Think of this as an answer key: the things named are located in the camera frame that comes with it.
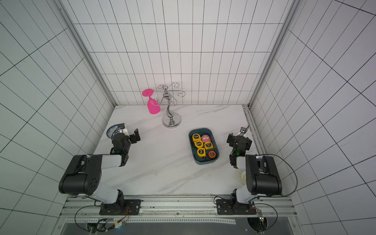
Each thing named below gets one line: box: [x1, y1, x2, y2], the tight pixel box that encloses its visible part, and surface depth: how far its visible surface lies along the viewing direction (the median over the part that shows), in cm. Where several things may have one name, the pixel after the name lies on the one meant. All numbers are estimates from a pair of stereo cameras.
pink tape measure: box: [201, 134, 211, 143], surface depth 100 cm
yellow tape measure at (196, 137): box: [192, 133, 202, 142], surface depth 100 cm
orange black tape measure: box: [208, 150, 216, 159], surface depth 90 cm
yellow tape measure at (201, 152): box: [196, 147, 207, 158], surface depth 92 cm
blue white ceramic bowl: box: [106, 124, 123, 140], surface depth 102 cm
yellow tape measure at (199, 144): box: [193, 140, 204, 149], surface depth 96 cm
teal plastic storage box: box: [188, 127, 220, 165], surface depth 94 cm
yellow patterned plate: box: [238, 168, 247, 185], surface depth 85 cm
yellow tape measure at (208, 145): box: [204, 141, 214, 150], surface depth 95 cm
